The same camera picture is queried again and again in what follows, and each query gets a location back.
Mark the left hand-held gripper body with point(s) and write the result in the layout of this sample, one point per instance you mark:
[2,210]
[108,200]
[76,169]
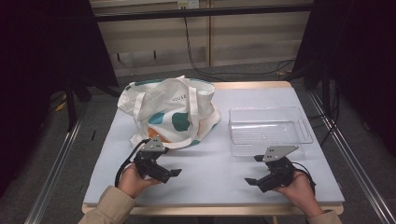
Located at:
[149,158]

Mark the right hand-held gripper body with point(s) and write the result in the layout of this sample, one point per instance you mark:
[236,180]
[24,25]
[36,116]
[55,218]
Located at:
[278,168]

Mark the white tote bag coloured spots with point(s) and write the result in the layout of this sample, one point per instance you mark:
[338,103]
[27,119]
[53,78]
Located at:
[174,102]

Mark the person's right hand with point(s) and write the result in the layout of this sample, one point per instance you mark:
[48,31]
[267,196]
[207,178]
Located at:
[297,190]

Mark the person's left hand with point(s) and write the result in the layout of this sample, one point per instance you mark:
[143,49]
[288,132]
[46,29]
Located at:
[132,183]

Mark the clear plastic container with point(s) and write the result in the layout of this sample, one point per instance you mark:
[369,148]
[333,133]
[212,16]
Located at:
[267,130]

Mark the light grey table mat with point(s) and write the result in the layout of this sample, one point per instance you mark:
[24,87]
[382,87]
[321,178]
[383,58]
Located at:
[211,174]

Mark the wooden table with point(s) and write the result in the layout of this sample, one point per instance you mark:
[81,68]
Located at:
[255,84]

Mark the black metal stand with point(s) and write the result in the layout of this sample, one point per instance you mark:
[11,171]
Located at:
[70,102]

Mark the black horizontal bar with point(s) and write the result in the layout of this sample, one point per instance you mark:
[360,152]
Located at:
[202,13]

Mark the dark curtain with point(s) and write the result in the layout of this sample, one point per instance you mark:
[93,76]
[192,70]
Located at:
[361,49]
[37,62]

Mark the white power outlet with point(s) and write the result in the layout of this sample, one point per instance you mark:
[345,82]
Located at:
[188,3]

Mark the metal floor rail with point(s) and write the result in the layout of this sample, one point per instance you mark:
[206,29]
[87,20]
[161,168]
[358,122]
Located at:
[351,158]
[56,168]

